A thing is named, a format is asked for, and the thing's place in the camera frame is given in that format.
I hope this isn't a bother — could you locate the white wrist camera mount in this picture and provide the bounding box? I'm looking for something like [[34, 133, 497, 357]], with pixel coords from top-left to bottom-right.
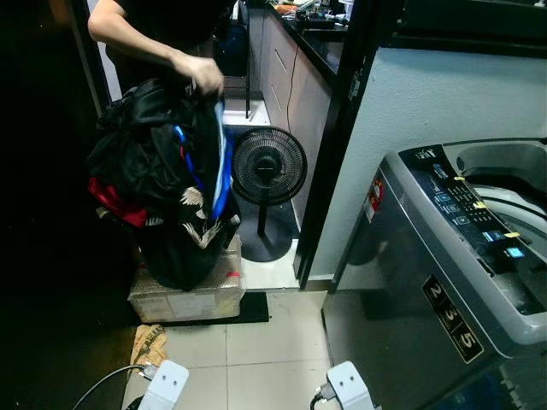
[[326, 361, 378, 410], [137, 360, 191, 410]]

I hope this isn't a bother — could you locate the grey kitchen counter cabinet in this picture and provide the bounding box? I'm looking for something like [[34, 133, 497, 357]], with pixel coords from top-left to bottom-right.
[[248, 0, 353, 225]]

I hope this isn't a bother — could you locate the person right hand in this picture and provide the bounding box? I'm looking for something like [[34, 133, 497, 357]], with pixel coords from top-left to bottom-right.
[[171, 53, 226, 97]]

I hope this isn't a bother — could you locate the black standing fan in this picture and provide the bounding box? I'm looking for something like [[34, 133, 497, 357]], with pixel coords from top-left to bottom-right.
[[231, 126, 309, 262]]

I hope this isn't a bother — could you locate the brown crumpled cloth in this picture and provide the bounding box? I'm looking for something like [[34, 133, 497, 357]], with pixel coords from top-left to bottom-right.
[[130, 323, 169, 369]]

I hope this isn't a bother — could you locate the red white warning sticker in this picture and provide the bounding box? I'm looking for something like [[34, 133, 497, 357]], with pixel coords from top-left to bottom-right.
[[365, 174, 386, 224]]

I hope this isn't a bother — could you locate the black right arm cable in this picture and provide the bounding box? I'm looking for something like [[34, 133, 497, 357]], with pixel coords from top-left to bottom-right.
[[311, 383, 336, 409]]

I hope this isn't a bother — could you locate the taped cardboard box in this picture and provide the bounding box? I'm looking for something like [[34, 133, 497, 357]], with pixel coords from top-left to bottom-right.
[[128, 234, 247, 325]]

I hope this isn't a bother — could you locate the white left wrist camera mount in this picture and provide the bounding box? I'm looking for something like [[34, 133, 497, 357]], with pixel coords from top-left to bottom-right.
[[137, 360, 191, 410]]

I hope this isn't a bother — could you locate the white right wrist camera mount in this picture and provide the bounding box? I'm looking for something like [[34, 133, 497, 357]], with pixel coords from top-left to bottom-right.
[[326, 361, 378, 410]]

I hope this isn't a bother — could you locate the black number sticker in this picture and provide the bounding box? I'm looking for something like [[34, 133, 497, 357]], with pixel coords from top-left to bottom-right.
[[421, 274, 485, 365]]

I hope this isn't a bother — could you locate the black door frame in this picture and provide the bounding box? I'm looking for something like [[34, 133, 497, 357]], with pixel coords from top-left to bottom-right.
[[294, 0, 404, 290]]

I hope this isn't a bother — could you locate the grey top-load washing machine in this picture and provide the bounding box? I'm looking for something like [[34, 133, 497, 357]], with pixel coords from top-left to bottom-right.
[[323, 138, 547, 410]]

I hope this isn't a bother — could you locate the black laundry bag with clothes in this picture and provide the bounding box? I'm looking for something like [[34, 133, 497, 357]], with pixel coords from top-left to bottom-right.
[[85, 79, 244, 292]]

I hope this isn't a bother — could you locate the person torso black shirt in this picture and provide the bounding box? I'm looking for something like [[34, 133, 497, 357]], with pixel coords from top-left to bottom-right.
[[109, 0, 238, 91]]

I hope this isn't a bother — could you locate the grey left arm cable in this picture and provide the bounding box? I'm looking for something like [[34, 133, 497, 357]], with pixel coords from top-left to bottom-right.
[[72, 364, 153, 410]]

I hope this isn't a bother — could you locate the black wall cabinet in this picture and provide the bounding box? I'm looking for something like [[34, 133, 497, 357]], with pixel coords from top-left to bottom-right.
[[391, 0, 547, 59]]

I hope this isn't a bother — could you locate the red garment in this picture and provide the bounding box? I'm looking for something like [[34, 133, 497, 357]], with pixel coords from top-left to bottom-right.
[[88, 178, 149, 229]]

